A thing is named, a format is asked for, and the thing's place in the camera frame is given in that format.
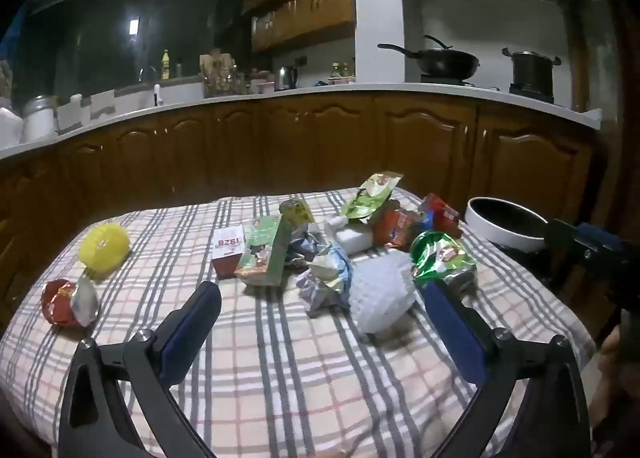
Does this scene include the black white-rimmed trash bin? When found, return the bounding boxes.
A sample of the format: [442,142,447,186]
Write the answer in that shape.
[465,196,556,289]

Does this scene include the black wok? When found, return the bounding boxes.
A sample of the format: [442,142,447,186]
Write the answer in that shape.
[377,34,481,80]

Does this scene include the electric kettle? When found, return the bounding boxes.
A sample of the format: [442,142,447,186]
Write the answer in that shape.
[274,65,299,91]

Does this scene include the steel canister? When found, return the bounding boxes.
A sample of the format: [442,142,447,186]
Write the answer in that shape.
[21,95,59,144]

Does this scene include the black cooking pot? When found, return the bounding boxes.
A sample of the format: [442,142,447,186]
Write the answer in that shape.
[502,48,562,98]

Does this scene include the checked tablecloth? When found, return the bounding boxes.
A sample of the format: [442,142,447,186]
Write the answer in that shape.
[0,186,598,458]

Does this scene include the red silver foil wrapper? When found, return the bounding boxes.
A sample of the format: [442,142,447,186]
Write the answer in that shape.
[41,277,100,329]

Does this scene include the white kitchen countertop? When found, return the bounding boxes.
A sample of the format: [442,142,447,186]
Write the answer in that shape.
[0,82,602,161]

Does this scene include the white container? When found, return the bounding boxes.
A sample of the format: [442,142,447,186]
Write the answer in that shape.
[57,94,84,135]
[90,88,117,120]

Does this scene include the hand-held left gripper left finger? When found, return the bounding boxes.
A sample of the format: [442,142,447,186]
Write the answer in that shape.
[59,281,222,458]

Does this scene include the yellow green wrapper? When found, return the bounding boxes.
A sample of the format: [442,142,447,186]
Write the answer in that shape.
[279,197,316,230]

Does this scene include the green carton box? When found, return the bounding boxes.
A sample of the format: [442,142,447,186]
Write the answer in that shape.
[235,215,293,287]

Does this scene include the crumpled dark wrapper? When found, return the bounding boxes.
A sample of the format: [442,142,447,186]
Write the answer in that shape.
[286,229,328,271]

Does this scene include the white foam fruit net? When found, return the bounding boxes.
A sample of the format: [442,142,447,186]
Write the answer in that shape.
[347,253,418,335]

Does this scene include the green foil snack bag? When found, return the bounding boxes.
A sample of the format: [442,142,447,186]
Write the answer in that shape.
[410,230,478,290]

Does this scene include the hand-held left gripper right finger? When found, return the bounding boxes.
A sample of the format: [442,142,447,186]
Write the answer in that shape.
[422,280,593,458]

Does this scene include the wooden lower cabinets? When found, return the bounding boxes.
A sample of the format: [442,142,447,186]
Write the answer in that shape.
[0,90,601,289]

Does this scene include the small red white carton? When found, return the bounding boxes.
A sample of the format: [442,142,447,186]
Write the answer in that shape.
[210,225,246,280]

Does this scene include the red snack packet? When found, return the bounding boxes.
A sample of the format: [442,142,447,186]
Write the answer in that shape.
[425,194,463,239]

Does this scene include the white plastic bottle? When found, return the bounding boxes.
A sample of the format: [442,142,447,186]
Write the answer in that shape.
[324,215,376,254]

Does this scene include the blue white wrapper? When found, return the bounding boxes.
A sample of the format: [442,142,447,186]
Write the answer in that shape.
[295,239,353,319]

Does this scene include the person's right forearm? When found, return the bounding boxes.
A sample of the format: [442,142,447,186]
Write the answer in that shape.
[592,325,640,444]

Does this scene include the green pouch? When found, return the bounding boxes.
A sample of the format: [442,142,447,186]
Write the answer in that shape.
[340,172,405,221]

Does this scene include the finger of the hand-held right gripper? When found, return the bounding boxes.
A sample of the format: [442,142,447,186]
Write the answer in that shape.
[544,219,640,309]

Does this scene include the dark kitchen window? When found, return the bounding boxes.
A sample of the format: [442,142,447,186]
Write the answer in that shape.
[15,0,246,104]

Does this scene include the orange snack packet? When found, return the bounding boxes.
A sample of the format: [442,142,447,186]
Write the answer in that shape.
[372,208,426,251]

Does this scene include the gas stove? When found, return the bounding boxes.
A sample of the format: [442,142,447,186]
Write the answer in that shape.
[420,73,557,105]

